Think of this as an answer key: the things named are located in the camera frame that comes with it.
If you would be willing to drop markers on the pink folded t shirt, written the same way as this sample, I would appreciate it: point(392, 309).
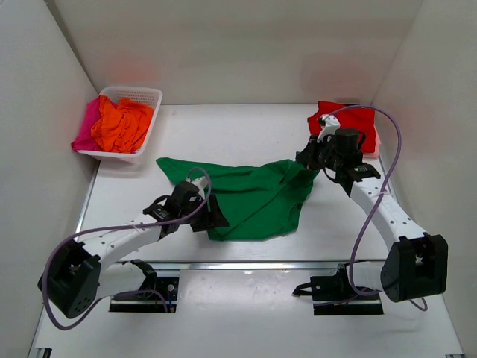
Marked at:
point(367, 145)

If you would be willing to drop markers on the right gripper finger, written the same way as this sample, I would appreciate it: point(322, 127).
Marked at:
point(312, 149)
point(307, 161)

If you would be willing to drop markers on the white plastic basket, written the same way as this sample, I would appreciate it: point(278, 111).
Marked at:
point(148, 96)

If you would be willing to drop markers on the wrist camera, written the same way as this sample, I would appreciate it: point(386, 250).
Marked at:
point(201, 183)
point(329, 125)

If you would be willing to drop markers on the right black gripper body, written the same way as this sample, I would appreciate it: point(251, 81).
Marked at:
point(326, 156)

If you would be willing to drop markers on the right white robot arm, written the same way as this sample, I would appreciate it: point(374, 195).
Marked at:
point(416, 264)

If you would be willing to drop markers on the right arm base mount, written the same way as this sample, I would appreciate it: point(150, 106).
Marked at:
point(332, 295)

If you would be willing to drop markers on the magenta t shirt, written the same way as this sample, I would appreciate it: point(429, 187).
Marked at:
point(84, 140)

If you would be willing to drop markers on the green t shirt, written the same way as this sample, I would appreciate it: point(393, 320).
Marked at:
point(259, 202)

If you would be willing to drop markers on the orange t shirt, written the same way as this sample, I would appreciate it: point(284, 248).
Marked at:
point(121, 127)

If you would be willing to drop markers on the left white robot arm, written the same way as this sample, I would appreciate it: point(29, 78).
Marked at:
point(92, 264)

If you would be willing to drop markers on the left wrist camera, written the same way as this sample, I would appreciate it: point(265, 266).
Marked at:
point(201, 183)

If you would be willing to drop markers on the red folded t shirt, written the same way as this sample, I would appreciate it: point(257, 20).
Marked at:
point(362, 119)

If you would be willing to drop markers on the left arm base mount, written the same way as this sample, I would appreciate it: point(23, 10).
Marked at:
point(158, 292)

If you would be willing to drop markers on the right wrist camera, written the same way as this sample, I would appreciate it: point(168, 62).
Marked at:
point(329, 125)

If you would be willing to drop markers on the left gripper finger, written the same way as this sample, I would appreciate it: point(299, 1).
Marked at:
point(216, 217)
point(201, 224)

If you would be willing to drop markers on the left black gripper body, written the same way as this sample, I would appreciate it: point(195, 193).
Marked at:
point(188, 210)

